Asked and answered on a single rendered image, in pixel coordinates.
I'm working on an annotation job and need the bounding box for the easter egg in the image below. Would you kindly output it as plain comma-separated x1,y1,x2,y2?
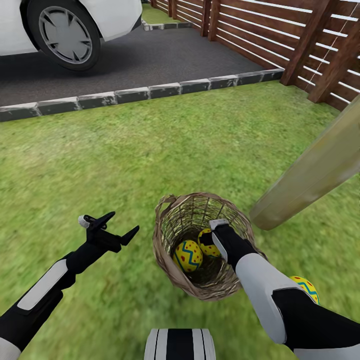
196,227,222,260
173,238,204,273
290,275,320,305

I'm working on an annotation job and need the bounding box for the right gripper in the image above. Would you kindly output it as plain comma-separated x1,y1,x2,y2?
199,230,215,246

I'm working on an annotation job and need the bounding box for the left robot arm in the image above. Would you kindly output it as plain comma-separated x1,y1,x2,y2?
0,211,140,360

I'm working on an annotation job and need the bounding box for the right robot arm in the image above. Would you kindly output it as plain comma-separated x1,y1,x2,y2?
199,217,360,360

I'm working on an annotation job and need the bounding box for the wicker basket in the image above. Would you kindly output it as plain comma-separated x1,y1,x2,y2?
152,191,269,302

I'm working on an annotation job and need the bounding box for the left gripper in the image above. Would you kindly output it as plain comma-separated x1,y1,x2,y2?
77,211,140,265

